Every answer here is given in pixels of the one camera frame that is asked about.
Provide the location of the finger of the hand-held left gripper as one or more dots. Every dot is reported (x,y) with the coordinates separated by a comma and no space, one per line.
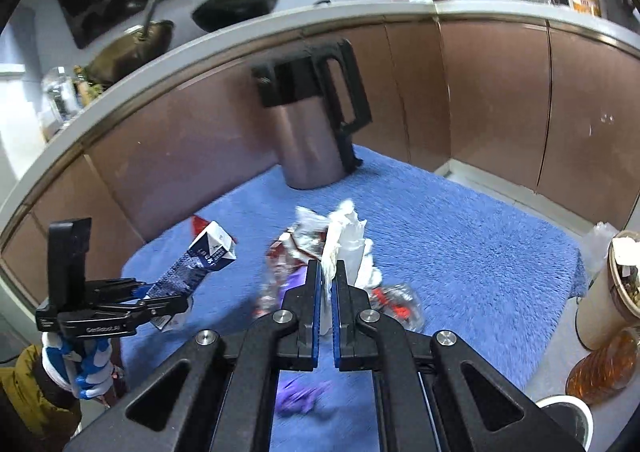
(160,307)
(115,289)

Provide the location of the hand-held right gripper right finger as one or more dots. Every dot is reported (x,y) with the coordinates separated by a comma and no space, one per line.
(338,322)

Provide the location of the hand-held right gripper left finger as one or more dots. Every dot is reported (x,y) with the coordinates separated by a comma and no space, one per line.
(317,322)

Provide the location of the blue and white carton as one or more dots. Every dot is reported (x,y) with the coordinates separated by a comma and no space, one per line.
(200,262)

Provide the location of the white tissue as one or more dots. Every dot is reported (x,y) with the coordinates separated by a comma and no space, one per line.
(350,242)

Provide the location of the red snack packet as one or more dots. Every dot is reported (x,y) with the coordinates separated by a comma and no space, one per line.
(200,224)

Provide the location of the white rimmed cup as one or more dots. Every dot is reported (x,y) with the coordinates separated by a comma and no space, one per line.
(570,419)

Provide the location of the person's left forearm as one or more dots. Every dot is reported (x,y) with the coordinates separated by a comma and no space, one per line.
(30,397)

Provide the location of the person's left hand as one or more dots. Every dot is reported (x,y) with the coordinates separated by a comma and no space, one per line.
(90,367)

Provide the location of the clear crumpled plastic wrapper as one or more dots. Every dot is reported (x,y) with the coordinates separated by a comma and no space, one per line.
(400,304)

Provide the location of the clear red printed wrapper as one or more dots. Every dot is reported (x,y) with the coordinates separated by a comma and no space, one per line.
(285,252)

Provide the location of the purple crumpled wrapper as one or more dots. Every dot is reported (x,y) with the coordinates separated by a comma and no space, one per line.
(302,399)

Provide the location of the blue fluffy towel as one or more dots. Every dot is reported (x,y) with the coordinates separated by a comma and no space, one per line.
(450,242)

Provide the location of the glass jar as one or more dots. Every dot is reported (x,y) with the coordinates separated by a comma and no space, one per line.
(60,95)

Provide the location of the steel and black electric kettle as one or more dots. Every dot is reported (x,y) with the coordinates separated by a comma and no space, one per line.
(310,132)

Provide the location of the amber glass dish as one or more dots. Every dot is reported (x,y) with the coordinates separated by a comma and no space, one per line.
(600,372)

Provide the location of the brown kitchen cabinet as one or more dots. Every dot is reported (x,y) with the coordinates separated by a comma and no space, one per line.
(490,102)

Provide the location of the clear plastic bag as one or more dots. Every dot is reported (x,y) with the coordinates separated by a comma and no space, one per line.
(597,247)

